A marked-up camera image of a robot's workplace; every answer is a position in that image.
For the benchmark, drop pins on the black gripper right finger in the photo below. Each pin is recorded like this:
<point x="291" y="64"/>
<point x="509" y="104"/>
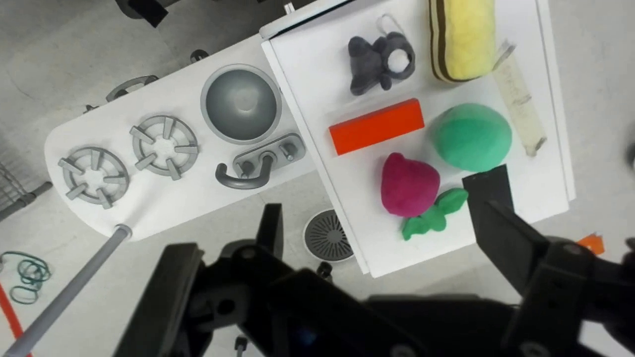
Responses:
<point x="513" y="249"/>

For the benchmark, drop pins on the yellow sponge block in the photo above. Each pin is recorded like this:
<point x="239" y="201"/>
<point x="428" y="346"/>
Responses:
<point x="467" y="37"/>

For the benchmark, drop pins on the green round plushy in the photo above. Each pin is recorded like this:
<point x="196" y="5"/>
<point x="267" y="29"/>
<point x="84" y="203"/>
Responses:
<point x="471" y="138"/>

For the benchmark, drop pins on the translucent tape strip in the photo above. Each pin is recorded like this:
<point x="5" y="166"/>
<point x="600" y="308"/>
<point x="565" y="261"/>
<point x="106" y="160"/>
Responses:
<point x="523" y="106"/>

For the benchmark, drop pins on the red floor strip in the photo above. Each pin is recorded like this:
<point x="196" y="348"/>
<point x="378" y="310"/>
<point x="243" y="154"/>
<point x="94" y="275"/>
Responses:
<point x="9" y="320"/>

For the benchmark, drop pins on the grey toy sink bowl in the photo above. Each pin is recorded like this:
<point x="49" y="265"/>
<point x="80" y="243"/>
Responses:
<point x="239" y="102"/>

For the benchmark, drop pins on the grey toy faucet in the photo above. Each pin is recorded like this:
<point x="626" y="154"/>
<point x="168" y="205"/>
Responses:
<point x="265" y="160"/>

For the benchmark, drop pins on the round grey floor outlet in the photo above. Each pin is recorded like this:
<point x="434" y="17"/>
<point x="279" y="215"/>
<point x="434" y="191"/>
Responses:
<point x="329" y="235"/>

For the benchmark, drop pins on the magenta beetroot plushy green leaves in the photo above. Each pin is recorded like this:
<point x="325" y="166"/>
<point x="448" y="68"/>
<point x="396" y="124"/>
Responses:
<point x="410" y="185"/>

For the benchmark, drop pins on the grey toy stove burner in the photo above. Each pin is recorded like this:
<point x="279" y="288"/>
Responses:
<point x="166" y="148"/>
<point x="94" y="177"/>

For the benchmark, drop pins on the white toy kitchen cabinet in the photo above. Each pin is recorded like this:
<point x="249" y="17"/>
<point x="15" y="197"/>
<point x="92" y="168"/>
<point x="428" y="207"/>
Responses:
<point x="350" y="199"/>

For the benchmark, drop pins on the orange rectangular block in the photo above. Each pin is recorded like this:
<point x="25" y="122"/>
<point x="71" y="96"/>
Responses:
<point x="378" y="128"/>

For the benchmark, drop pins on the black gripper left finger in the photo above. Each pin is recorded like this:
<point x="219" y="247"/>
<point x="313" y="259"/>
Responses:
<point x="271" y="231"/>

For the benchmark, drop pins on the grey metal pole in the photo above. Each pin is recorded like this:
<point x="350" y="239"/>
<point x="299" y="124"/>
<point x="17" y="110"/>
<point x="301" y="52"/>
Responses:
<point x="67" y="294"/>

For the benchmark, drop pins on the white toy kitchen counter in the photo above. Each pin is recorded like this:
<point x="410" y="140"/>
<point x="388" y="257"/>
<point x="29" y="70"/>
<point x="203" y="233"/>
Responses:
<point x="180" y="199"/>

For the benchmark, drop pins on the orange floor bracket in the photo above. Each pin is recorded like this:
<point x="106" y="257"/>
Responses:
<point x="592" y="245"/>

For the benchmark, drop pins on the grey mouse plushy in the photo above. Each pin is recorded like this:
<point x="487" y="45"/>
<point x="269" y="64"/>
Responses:
<point x="370" y="66"/>

